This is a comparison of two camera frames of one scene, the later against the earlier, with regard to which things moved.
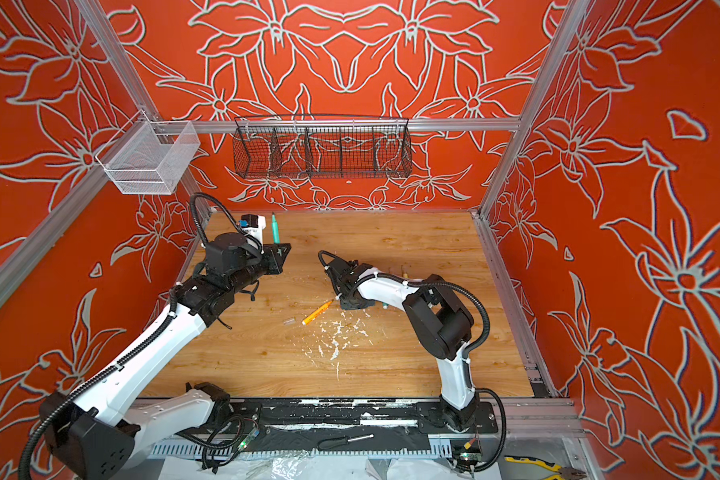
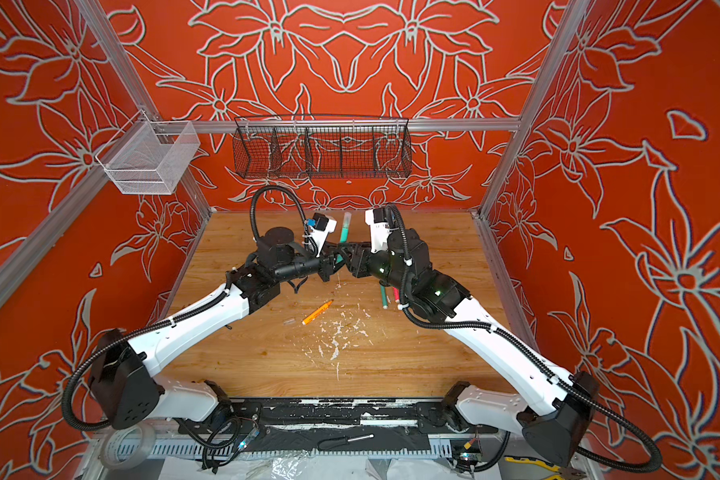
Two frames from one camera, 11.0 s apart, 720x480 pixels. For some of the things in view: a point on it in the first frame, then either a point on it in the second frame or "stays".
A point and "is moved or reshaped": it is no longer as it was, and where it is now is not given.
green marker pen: [275, 230] is moved or reshaped
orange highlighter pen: [317, 313] stays
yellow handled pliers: [565, 473] stays
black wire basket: [322, 148] stays
